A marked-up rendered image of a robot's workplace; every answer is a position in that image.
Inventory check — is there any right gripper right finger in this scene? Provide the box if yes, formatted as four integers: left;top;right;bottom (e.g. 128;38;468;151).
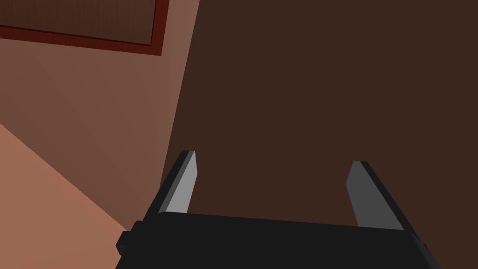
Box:
345;160;419;235

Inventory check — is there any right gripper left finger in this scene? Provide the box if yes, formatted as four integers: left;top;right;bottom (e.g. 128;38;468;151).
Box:
145;150;198;221

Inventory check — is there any brown door with red frame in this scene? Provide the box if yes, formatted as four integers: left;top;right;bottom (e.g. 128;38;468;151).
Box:
0;0;170;57

